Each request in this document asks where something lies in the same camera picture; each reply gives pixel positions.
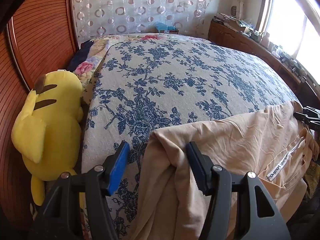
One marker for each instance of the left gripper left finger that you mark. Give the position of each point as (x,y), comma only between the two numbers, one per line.
(59,215)

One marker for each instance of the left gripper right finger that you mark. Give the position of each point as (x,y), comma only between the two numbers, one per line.
(257,216)

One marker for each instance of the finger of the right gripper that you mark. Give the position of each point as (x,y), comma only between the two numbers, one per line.
(311,122)
(311,112)

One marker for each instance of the beige printed t-shirt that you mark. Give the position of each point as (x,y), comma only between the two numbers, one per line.
(271,142)

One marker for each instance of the wooden sideboard cabinet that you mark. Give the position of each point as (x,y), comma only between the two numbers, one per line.
(223,36)

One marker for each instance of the window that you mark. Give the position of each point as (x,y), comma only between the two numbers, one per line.
(293,25)

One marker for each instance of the yellow plush toy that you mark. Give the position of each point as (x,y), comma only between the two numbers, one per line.
(47,130)

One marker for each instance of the clutter on sideboard top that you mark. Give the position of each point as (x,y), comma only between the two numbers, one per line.
(262,39)

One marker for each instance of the floral bed quilt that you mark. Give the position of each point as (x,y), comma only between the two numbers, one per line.
(134,84)

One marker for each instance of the blue item at headboard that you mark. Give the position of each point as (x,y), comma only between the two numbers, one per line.
(163,28)

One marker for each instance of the wooden slatted wardrobe door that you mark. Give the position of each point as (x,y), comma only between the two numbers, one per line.
(37,37)

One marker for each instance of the white circle-patterned curtain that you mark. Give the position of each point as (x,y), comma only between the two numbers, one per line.
(95,18)

